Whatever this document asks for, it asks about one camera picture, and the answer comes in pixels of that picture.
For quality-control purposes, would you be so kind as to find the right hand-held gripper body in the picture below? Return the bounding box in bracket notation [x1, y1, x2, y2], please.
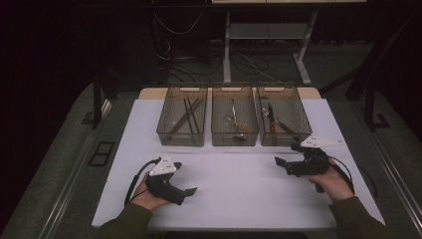
[286, 133, 344, 194]

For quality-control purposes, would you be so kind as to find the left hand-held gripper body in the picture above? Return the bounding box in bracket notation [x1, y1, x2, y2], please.
[144, 154, 187, 206]

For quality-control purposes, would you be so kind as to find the smoky transparent plastic bin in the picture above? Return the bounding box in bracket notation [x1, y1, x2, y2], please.
[256, 82, 314, 147]
[210, 82, 260, 147]
[156, 83, 209, 147]

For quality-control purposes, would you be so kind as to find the wooden-handled fork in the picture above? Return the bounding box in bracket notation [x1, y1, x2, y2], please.
[262, 106, 297, 135]

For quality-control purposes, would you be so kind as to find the brown wooden chopstick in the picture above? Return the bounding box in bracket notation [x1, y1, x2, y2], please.
[168, 98, 204, 134]
[169, 97, 205, 133]

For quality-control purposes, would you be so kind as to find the translucent silicone spoon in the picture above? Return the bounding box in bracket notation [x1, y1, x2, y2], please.
[225, 114, 254, 133]

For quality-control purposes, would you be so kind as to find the metal spoon with dark handle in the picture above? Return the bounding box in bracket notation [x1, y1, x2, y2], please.
[230, 98, 238, 128]

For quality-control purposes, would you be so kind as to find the person's left hand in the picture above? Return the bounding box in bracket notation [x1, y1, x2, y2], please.
[128, 172, 172, 213]

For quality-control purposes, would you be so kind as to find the person's right hand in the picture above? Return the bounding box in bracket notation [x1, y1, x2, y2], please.
[303, 158, 355, 203]

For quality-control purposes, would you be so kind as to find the black metal stand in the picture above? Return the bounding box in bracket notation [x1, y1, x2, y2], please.
[81, 75, 105, 130]
[363, 81, 392, 132]

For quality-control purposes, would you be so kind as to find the black diagonal stand bar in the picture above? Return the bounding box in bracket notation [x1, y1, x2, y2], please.
[344, 13, 422, 102]

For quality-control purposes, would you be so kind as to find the left hand-held gripper cable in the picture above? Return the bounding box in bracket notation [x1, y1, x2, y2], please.
[123, 157, 162, 207]

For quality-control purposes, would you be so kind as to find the hand-held gripper cable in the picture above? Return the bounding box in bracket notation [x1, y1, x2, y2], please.
[327, 155, 356, 194]
[123, 157, 162, 207]

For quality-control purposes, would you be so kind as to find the right hand-held gripper cable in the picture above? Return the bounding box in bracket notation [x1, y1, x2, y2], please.
[327, 155, 356, 194]

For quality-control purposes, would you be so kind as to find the thin black cable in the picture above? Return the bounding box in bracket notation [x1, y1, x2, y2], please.
[357, 164, 379, 201]

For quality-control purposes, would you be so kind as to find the black rectangular floor frame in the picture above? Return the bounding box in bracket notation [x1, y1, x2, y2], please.
[87, 140, 116, 167]

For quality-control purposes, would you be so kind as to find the metal floor rail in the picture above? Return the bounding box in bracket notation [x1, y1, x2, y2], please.
[359, 122, 422, 230]
[39, 98, 112, 239]

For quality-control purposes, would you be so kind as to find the white floor cable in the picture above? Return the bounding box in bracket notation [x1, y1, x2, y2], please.
[237, 52, 285, 84]

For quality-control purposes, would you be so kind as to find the tangle of black floor cables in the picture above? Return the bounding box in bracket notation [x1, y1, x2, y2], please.
[155, 38, 300, 84]

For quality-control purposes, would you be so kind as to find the white metal desk frame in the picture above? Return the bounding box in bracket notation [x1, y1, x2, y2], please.
[211, 0, 367, 87]

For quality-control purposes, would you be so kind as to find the white hanging cable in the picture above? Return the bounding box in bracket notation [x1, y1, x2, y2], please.
[153, 12, 204, 36]

